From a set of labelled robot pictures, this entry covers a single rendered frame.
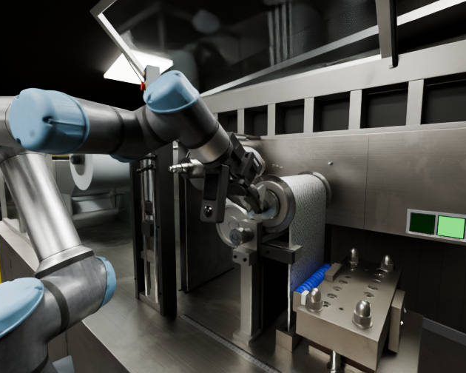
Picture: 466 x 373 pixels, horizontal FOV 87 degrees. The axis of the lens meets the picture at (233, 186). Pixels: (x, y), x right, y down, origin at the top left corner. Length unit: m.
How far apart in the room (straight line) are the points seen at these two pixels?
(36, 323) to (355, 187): 0.85
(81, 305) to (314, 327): 0.49
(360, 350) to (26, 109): 0.65
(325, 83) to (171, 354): 0.90
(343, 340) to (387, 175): 0.48
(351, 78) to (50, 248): 0.93
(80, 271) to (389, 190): 0.83
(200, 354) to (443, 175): 0.77
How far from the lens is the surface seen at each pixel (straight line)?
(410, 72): 0.90
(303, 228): 0.68
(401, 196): 0.87
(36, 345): 0.62
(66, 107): 0.36
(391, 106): 0.96
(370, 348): 0.61
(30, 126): 0.37
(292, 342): 0.71
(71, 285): 0.64
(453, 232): 0.87
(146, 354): 0.74
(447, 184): 0.86
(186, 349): 0.73
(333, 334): 0.62
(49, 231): 0.67
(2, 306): 0.58
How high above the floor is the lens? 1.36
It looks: 6 degrees down
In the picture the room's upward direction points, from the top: straight up
